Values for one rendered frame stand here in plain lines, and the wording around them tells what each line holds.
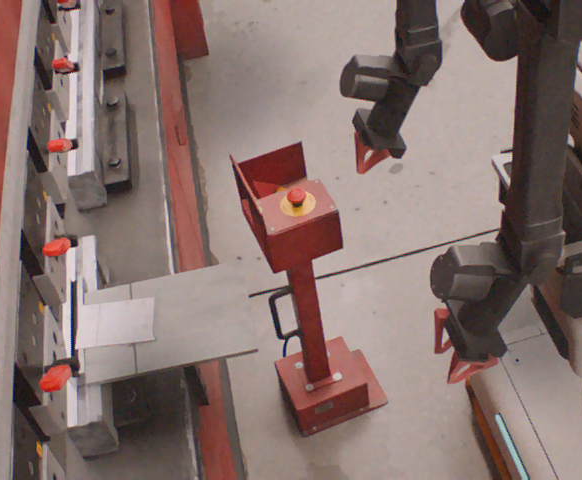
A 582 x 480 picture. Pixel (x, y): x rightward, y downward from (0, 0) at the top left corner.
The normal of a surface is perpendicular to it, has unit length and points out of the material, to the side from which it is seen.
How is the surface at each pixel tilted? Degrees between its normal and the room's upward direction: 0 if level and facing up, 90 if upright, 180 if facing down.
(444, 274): 63
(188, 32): 90
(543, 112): 90
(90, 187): 90
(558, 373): 0
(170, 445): 0
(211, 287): 0
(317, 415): 90
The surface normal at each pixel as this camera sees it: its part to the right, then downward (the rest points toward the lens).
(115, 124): -0.13, -0.67
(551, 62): 0.18, 0.74
